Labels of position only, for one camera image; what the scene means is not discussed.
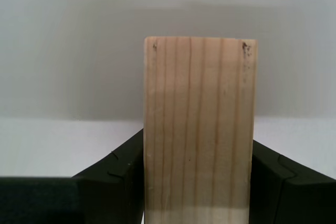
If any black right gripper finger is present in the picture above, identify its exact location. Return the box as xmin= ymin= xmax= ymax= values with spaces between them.
xmin=0 ymin=128 xmax=145 ymax=224
xmin=248 ymin=140 xmax=336 ymax=224

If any light wooden block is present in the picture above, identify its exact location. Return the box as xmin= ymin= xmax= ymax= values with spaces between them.
xmin=143 ymin=36 xmax=259 ymax=224

